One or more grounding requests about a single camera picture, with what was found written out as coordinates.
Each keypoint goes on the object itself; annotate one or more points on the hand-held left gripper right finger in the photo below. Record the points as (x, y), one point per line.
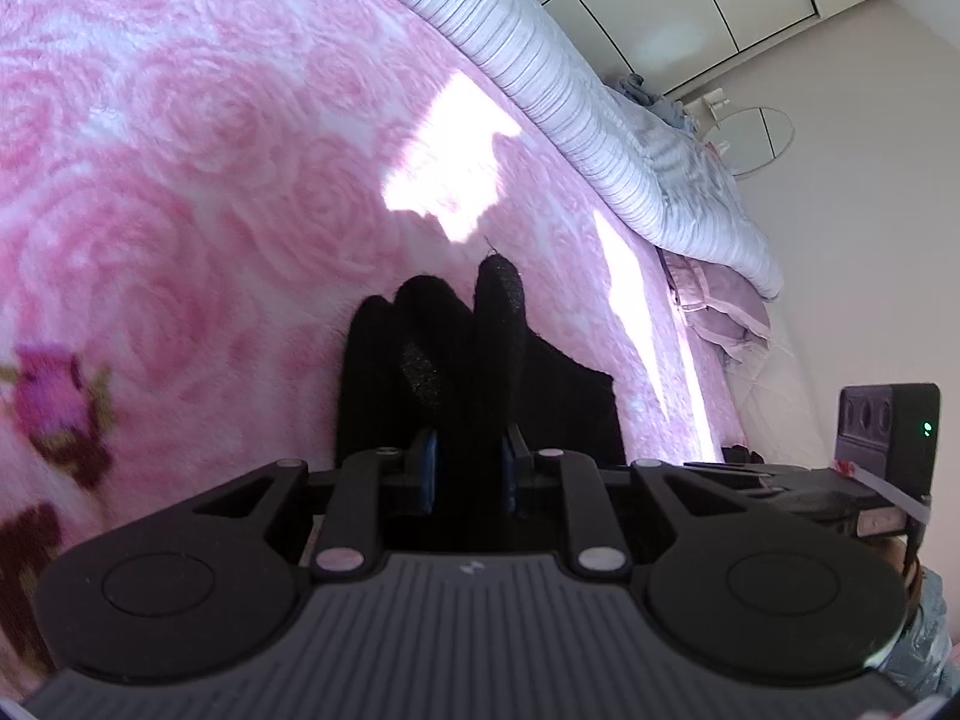
(516, 469)

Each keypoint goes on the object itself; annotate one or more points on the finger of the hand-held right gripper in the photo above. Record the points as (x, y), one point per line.
(757, 476)

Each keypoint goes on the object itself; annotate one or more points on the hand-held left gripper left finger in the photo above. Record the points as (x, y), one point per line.
(427, 469)

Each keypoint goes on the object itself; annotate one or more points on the black garment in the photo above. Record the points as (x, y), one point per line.
(495, 330)

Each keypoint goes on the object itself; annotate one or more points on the person's right forearm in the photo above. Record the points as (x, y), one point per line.
(922, 630)

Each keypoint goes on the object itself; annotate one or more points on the white quilted headboard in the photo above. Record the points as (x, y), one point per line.
(795, 405)

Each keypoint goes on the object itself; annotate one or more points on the purple pillow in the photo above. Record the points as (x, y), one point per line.
(720, 315)

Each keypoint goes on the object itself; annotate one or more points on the oval mirror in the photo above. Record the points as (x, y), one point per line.
(757, 139)

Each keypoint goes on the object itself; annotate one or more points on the small white shelf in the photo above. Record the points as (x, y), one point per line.
(716, 99)

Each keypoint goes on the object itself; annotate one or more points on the pink rose blanket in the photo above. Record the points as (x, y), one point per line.
(187, 165)

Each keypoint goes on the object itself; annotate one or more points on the blue cloth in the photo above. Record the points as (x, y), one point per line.
(645, 101)

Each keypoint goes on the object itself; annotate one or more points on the striped lilac quilt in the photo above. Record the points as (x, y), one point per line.
(540, 52)

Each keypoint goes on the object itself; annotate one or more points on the white wardrobe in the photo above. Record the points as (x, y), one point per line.
(675, 0)

